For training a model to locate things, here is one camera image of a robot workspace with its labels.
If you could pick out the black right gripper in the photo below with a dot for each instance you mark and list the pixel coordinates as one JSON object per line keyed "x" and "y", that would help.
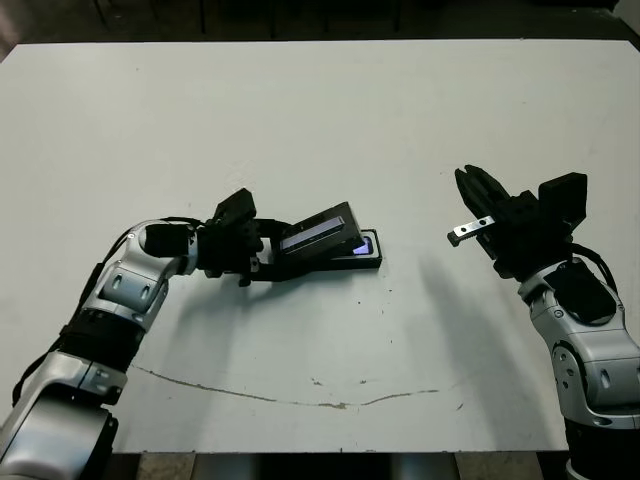
{"x": 525, "y": 240}

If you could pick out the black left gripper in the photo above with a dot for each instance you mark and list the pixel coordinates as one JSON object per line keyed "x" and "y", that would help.
{"x": 227, "y": 250}

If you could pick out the black box lid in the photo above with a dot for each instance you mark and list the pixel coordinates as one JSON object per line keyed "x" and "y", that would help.
{"x": 320, "y": 225}

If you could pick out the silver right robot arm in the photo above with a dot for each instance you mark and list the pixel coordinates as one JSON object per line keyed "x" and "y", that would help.
{"x": 590, "y": 360}

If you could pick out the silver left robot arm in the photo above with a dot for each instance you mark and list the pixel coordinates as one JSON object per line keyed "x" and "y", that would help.
{"x": 120, "y": 290}

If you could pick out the black box white inlay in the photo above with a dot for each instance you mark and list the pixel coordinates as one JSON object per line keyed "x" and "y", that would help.
{"x": 372, "y": 265}

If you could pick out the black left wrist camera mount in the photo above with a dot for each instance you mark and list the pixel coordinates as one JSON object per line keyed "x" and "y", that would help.
{"x": 235, "y": 205}

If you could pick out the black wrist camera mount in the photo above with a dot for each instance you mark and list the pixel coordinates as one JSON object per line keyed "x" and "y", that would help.
{"x": 562, "y": 197}
{"x": 235, "y": 205}

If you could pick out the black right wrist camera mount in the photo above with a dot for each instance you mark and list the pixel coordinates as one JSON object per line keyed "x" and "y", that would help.
{"x": 562, "y": 197}

